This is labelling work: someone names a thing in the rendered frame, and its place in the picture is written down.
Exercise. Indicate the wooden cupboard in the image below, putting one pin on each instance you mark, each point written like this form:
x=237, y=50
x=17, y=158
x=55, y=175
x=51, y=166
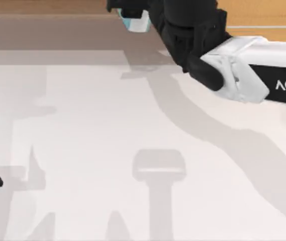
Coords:
x=32, y=10

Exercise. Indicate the white and teal can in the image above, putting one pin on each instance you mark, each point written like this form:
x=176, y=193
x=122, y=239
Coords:
x=139, y=25

